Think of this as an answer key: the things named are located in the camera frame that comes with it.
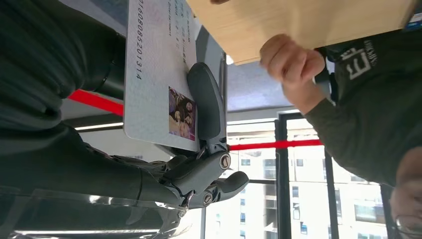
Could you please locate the light wooden desk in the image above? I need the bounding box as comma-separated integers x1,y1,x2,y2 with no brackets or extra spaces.
186,0,419,66

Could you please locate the red floor stripe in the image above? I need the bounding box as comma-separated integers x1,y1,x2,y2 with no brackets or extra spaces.
67,89,323,152

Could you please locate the black window frame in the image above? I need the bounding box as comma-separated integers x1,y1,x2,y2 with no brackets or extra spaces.
274,111,400,239

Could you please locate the person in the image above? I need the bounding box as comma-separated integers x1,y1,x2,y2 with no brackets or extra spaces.
259,29,422,239

